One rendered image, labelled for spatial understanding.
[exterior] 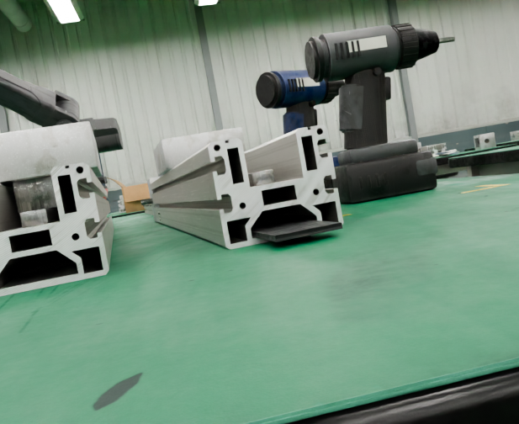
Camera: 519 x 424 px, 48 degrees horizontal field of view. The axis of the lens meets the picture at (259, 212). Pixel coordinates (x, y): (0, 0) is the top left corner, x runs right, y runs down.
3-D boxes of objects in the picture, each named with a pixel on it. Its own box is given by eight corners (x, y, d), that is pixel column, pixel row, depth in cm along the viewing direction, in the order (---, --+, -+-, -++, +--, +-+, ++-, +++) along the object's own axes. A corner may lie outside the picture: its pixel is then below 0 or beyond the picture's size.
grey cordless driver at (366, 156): (326, 205, 79) (299, 45, 78) (462, 180, 81) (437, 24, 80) (342, 206, 71) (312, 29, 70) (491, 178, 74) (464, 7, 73)
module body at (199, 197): (156, 222, 123) (150, 182, 123) (203, 214, 125) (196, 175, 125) (226, 250, 45) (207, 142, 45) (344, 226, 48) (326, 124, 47)
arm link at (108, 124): (54, 98, 121) (53, 123, 115) (110, 88, 122) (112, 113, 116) (70, 141, 130) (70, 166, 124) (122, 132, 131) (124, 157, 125)
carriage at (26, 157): (3, 218, 63) (-8, 156, 63) (107, 200, 65) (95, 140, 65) (-34, 221, 47) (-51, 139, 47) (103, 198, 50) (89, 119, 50)
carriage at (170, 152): (161, 193, 92) (153, 150, 91) (228, 181, 94) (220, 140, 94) (170, 190, 76) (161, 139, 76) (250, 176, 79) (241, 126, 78)
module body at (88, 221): (65, 240, 119) (56, 198, 118) (113, 230, 121) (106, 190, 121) (-35, 303, 41) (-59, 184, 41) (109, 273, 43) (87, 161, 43)
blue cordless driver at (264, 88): (270, 209, 96) (247, 77, 95) (352, 191, 108) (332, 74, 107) (300, 205, 90) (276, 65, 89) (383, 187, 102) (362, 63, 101)
